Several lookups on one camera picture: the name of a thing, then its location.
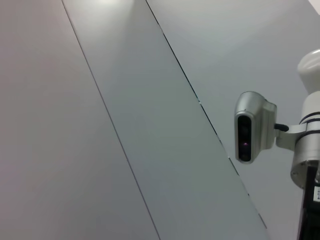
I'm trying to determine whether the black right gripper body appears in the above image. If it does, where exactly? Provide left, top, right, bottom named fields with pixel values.
left=297, top=164, right=320, bottom=240

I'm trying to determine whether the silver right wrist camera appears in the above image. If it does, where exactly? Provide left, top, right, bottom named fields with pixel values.
left=234, top=91, right=278, bottom=165

